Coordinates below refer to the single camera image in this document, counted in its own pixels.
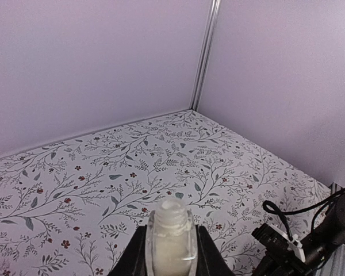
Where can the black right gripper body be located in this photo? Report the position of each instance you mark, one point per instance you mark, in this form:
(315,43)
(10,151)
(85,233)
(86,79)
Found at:
(287,264)

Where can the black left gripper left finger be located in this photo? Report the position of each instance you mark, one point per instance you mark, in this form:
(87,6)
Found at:
(132,260)

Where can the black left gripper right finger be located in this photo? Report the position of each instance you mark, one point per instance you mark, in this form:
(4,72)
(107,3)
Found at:
(209,260)

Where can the clear nail polish bottle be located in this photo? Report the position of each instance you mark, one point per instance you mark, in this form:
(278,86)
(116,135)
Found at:
(171,240)

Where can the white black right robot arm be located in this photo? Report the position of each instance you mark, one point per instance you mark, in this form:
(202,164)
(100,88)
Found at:
(313,245)

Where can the aluminium corner post right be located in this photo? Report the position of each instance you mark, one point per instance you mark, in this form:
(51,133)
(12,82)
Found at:
(205,54)

